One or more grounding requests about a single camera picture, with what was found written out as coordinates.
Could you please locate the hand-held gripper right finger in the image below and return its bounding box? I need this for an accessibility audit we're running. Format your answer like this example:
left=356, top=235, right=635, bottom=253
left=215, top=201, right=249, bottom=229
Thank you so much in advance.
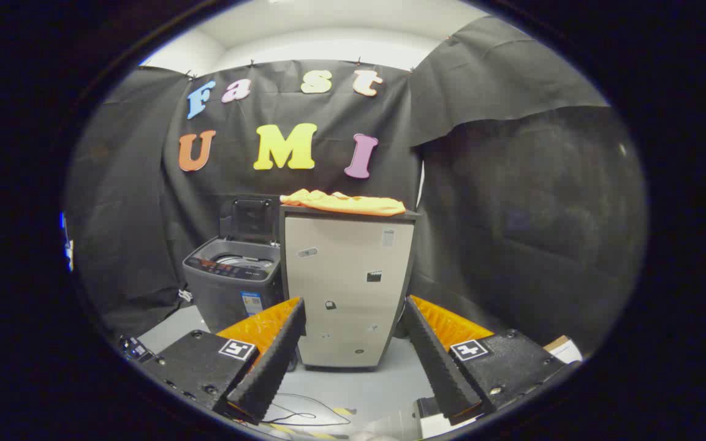
left=402, top=295, right=580, bottom=426

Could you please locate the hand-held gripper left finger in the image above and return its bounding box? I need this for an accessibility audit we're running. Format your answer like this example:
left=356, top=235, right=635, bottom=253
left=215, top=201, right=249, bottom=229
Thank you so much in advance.
left=139, top=297, right=306, bottom=425

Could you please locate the grey washing machine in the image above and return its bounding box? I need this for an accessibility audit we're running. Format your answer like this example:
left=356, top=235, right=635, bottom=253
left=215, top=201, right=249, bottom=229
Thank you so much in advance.
left=183, top=236, right=284, bottom=334

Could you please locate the orange polo shirt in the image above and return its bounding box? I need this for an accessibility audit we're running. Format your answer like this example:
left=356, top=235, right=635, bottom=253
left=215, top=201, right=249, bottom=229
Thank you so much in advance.
left=280, top=189, right=407, bottom=217

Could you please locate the white box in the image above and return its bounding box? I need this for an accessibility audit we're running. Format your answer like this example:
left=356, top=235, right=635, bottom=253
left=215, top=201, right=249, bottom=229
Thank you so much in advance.
left=416, top=397, right=479, bottom=439

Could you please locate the beige cabinet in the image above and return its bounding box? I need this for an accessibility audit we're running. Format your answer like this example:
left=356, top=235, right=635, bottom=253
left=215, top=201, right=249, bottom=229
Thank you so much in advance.
left=279, top=205, right=422, bottom=371

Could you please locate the small cardboard box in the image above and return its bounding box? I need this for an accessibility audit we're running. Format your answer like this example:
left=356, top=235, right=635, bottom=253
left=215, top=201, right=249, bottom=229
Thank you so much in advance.
left=543, top=335, right=583, bottom=364

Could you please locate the black backdrop cloth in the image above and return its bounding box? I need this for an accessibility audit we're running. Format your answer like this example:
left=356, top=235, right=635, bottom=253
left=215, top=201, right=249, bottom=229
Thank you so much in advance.
left=65, top=15, right=648, bottom=356

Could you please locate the small black device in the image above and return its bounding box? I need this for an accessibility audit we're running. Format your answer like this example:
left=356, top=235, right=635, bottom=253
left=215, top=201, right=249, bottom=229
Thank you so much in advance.
left=119, top=335, right=158, bottom=363

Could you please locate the blue and white object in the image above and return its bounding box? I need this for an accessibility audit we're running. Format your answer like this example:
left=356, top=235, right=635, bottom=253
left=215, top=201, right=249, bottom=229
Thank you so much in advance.
left=60, top=211, right=75, bottom=272

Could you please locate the thin black cable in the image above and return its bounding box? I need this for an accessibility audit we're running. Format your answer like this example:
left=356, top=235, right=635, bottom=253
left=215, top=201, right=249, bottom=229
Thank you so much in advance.
left=264, top=392, right=354, bottom=428

